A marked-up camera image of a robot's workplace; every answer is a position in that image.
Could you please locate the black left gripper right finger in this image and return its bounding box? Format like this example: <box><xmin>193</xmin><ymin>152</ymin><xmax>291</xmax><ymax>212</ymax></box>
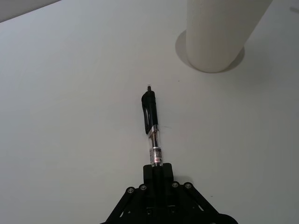
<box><xmin>160</xmin><ymin>163</ymin><xmax>239</xmax><ymax>224</ymax></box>

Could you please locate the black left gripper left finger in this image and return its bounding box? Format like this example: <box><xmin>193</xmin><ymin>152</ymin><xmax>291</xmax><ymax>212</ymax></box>
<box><xmin>100</xmin><ymin>164</ymin><xmax>155</xmax><ymax>224</ymax></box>

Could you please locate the black clear retractable pen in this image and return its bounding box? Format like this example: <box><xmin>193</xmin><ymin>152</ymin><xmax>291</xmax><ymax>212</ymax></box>
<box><xmin>141</xmin><ymin>86</ymin><xmax>164</xmax><ymax>187</ymax></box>

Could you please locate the white paper towel roll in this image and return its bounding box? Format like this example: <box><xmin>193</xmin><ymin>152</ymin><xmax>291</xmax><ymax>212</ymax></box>
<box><xmin>185</xmin><ymin>0</ymin><xmax>273</xmax><ymax>74</ymax></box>

